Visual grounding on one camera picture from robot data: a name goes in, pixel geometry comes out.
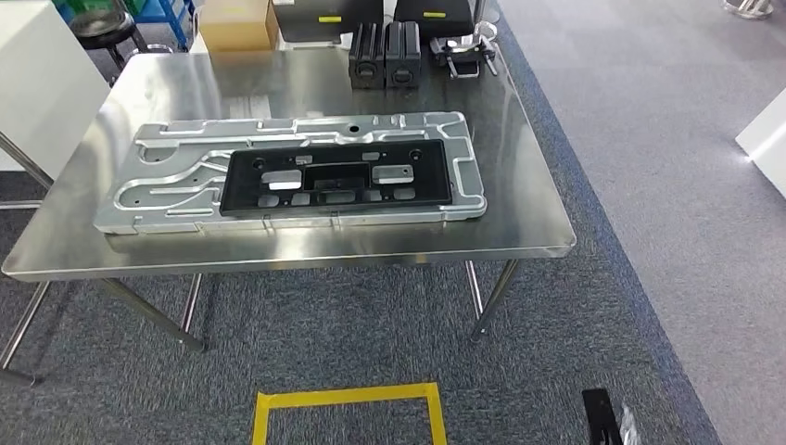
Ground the chrome chair base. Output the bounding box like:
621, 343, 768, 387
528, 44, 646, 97
719, 0, 775, 19

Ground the black round stool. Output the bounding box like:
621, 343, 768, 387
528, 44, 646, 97
69, 6, 176, 71

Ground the black case yellow label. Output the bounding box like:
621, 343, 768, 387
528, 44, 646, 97
272, 0, 385, 43
392, 0, 475, 39

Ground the blue metal cart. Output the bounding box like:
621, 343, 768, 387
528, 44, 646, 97
132, 0, 197, 50

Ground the white cabinet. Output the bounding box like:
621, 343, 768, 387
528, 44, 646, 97
0, 0, 112, 181

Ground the white box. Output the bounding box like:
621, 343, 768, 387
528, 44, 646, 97
734, 88, 786, 201

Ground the black plastic plate part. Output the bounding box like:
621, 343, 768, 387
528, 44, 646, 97
219, 139, 454, 217

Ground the machined aluminium fixture plate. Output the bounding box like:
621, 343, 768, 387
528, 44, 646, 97
93, 111, 488, 235

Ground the metal pole round base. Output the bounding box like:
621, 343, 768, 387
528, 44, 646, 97
471, 0, 501, 42

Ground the stainless steel workbench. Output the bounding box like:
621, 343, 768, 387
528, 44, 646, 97
0, 45, 577, 388

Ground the metal clamp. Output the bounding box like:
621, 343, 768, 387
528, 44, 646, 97
429, 34, 500, 80

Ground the green crate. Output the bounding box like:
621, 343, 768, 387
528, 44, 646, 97
61, 0, 133, 17

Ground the brown cardboard box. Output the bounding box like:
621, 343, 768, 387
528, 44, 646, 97
197, 0, 281, 54

